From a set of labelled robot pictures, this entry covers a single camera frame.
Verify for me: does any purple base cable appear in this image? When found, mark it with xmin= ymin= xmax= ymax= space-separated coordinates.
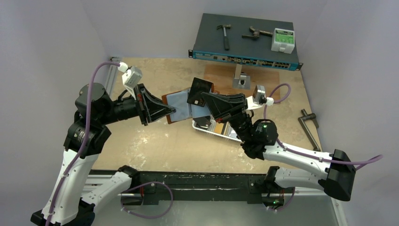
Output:
xmin=120 ymin=181 xmax=174 ymax=219

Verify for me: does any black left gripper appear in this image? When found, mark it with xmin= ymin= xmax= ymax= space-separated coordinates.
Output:
xmin=98 ymin=83 xmax=175 ymax=125

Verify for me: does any metal T-handle tool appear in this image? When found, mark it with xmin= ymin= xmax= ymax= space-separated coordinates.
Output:
xmin=298 ymin=109 xmax=321 ymax=152

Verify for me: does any small hammer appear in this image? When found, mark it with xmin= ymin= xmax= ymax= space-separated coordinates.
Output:
xmin=216 ymin=24 xmax=231 ymax=51

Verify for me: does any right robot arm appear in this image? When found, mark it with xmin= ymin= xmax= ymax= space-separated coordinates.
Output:
xmin=200 ymin=92 xmax=356 ymax=202

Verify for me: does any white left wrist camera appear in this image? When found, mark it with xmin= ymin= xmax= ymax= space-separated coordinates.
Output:
xmin=118 ymin=62 xmax=143 ymax=93

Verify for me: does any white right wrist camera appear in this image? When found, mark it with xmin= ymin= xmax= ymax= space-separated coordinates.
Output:
xmin=246 ymin=85 xmax=275 ymax=110

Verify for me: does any white plastic basket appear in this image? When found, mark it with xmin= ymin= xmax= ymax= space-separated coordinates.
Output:
xmin=192 ymin=118 xmax=241 ymax=143

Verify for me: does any aluminium frame rail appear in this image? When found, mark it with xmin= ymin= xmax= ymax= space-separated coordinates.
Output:
xmin=104 ymin=65 xmax=119 ymax=95

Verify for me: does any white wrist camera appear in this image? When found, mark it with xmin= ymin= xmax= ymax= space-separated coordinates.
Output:
xmin=118 ymin=62 xmax=143 ymax=93
xmin=246 ymin=85 xmax=275 ymax=110

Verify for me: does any white green electrical module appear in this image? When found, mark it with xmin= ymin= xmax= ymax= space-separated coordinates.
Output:
xmin=271 ymin=28 xmax=295 ymax=54

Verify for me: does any brown leather card holder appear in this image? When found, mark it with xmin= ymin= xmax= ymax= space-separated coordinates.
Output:
xmin=162 ymin=88 xmax=211 ymax=124

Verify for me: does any silver metal stand bracket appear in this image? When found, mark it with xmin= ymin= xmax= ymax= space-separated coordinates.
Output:
xmin=232 ymin=64 xmax=251 ymax=90

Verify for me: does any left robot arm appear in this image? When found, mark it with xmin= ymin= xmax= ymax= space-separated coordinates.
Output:
xmin=31 ymin=82 xmax=175 ymax=226

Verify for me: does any gold striped credit card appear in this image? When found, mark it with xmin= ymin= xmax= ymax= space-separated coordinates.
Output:
xmin=214 ymin=123 xmax=226 ymax=135

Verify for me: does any plywood base board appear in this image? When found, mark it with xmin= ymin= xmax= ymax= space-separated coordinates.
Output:
xmin=204 ymin=64 xmax=280 ymax=97

